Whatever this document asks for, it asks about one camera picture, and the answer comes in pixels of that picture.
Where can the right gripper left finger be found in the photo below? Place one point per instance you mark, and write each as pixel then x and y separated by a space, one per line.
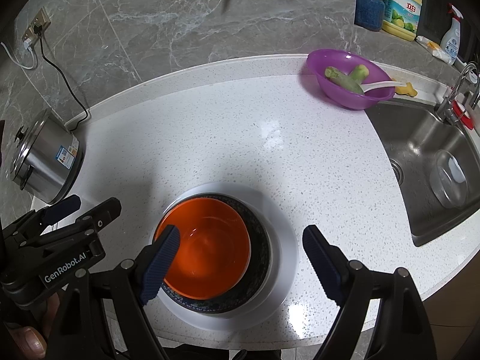
pixel 156 260

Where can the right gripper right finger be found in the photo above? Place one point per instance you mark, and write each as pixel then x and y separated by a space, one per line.
pixel 329 263

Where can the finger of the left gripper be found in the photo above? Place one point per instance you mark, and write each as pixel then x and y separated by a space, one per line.
pixel 94 220
pixel 52 214

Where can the orange plastic bowl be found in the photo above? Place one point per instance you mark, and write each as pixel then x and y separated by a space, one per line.
pixel 215 248

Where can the large white plate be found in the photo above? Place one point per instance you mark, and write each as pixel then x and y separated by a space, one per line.
pixel 281 274

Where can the blue floral green bowl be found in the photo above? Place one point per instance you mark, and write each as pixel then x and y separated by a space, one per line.
pixel 252 279

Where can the person left hand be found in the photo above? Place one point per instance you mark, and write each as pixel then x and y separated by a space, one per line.
pixel 31 343

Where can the stainless steel rice cooker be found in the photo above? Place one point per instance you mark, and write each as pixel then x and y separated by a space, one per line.
pixel 48 158

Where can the clear glass in sink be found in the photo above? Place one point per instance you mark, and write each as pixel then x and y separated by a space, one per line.
pixel 448 181

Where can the stainless steel sink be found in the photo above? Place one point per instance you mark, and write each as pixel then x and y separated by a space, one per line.
pixel 412 137

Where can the white plastic spoon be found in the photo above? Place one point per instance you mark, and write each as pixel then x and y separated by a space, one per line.
pixel 382 84

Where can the green vegetable piece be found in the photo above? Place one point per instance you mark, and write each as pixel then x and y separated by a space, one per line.
pixel 342 80
pixel 359 73

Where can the yellow sponge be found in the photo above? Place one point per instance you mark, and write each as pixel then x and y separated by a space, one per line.
pixel 406 90

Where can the chrome sink faucet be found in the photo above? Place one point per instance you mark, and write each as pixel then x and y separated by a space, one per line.
pixel 444 112

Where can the purple plastic basin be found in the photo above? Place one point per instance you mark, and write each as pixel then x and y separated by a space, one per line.
pixel 319 60

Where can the white tube on ledge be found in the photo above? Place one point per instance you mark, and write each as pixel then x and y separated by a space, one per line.
pixel 434 49

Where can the white spray bottle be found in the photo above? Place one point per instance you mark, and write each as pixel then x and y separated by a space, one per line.
pixel 451 40

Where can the blue sponge holder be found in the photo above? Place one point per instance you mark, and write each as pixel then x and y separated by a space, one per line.
pixel 369 14

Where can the yellow dish soap bottle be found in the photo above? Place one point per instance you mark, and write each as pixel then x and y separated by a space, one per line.
pixel 401 18

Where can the wall power socket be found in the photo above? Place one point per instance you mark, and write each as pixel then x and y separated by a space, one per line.
pixel 40 21

